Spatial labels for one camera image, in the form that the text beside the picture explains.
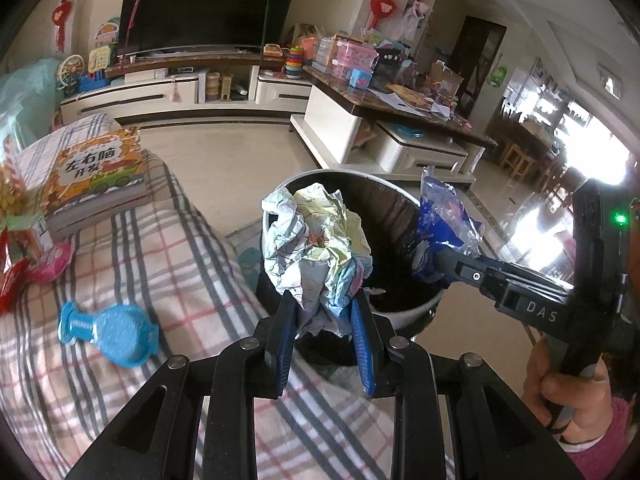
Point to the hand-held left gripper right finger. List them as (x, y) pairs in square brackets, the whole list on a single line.
[(361, 350)]

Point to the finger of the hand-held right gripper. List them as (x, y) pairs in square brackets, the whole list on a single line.
[(465, 270)]

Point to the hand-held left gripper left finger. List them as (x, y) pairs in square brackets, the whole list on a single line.
[(284, 342)]

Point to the blue snack bag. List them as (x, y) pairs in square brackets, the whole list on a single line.
[(445, 220)]

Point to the white trash bin black liner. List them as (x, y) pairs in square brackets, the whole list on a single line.
[(390, 220)]

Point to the white paper wrapper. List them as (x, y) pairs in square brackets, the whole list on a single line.
[(310, 230)]

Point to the light blue plastic toy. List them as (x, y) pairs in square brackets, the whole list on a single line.
[(120, 332)]

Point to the pink plastic toy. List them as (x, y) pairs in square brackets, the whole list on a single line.
[(50, 262)]

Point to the red orange snack wrapper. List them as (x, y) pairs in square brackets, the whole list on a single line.
[(12, 280)]

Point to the person's right forearm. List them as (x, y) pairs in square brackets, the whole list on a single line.
[(605, 455)]

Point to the person's right hand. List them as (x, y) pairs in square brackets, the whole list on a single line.
[(575, 405)]

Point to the teal cartoon floor mat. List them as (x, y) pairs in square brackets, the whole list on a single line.
[(247, 265)]

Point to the wooden stool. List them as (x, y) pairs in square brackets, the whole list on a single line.
[(517, 152)]

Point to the checkered tablecloth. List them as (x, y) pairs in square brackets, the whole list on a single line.
[(150, 270)]

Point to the patterned yellow tray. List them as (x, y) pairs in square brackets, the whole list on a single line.
[(407, 96)]

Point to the white paper sheet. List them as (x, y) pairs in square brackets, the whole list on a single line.
[(387, 100)]

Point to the square ceiling downlight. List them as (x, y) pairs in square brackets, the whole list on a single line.
[(611, 82)]

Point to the brown cardboard box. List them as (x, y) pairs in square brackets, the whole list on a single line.
[(447, 77)]

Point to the dark wooden door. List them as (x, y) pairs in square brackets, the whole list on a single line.
[(477, 70)]

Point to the marble top coffee table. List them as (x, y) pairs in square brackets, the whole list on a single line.
[(330, 115)]

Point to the small teal box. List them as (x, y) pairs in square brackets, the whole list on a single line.
[(360, 78)]

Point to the pink storage box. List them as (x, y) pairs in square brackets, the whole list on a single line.
[(355, 55)]

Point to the orange children's book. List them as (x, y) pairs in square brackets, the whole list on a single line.
[(95, 170)]

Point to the stacking rings toy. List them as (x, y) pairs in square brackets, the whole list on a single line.
[(294, 62)]

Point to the white television stand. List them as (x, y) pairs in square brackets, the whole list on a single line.
[(120, 95)]

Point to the green toy telephone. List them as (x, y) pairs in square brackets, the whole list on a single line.
[(100, 59)]

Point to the toy ferris wheel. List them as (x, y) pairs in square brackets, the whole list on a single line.
[(70, 72)]

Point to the black flat television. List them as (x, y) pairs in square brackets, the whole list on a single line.
[(200, 5)]

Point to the pink toy house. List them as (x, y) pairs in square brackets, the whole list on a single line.
[(106, 34)]

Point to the red thin pole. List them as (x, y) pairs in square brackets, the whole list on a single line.
[(136, 10)]

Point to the teal covered sofa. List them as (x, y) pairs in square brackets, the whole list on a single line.
[(25, 85)]

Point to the green wall sticker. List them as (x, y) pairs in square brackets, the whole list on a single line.
[(497, 75)]

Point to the pink wall hanging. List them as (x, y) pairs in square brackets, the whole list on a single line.
[(415, 20)]

